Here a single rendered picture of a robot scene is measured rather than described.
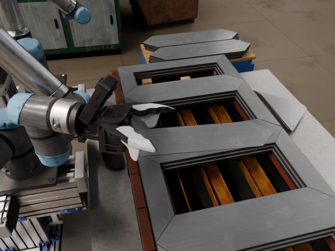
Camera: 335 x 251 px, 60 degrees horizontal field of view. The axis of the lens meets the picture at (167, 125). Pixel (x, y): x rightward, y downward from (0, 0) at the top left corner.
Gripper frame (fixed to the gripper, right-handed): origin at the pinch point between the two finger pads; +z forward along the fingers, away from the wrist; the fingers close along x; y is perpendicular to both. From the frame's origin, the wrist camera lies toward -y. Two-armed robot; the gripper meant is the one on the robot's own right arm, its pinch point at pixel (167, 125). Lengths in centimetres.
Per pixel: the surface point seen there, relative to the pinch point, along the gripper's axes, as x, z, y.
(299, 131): -99, 53, 58
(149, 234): -17, -9, 61
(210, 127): -76, 5, 49
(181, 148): -58, -6, 52
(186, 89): -105, -13, 45
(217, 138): -69, 9, 50
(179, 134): -67, -9, 50
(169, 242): -13, 0, 58
